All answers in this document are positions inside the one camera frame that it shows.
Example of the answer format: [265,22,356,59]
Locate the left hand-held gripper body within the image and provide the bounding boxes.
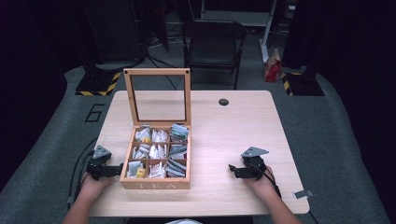
[85,145,113,182]

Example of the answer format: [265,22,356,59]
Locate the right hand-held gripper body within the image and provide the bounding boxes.
[240,146,270,180]

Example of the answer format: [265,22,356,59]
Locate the wooden tea box with lid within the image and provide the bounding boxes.
[120,67,192,190]

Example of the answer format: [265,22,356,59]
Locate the person's right hand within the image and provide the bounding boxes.
[243,165,277,197]

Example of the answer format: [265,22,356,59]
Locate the person's left hand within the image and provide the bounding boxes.
[78,173,116,198]

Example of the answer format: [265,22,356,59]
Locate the pile of white yellow tea bags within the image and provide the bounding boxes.
[127,161,148,179]
[132,144,150,160]
[134,124,152,144]

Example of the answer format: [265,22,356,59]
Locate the pile of white red tea bags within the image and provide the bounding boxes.
[148,161,167,179]
[148,144,168,160]
[151,128,170,144]

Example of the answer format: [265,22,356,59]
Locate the grey metal clip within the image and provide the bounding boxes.
[292,189,315,200]

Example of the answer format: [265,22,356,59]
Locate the pile of grey green tea bags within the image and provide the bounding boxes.
[168,144,189,161]
[169,123,190,144]
[166,160,188,178]

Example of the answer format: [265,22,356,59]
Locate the person's white clothing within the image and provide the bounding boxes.
[164,218,204,224]

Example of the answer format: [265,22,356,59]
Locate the black stand base striped edge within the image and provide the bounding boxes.
[75,68,122,97]
[281,71,325,97]

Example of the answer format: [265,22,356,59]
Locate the black folding chair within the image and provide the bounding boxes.
[182,19,248,91]

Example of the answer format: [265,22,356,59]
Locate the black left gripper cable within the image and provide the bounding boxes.
[66,137,98,204]

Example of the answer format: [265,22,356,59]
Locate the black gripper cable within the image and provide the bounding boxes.
[255,162,320,224]
[66,137,98,204]

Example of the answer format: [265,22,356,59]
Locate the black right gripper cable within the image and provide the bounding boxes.
[255,162,320,224]

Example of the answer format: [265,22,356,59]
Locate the black floor cables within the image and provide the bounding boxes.
[145,29,188,91]

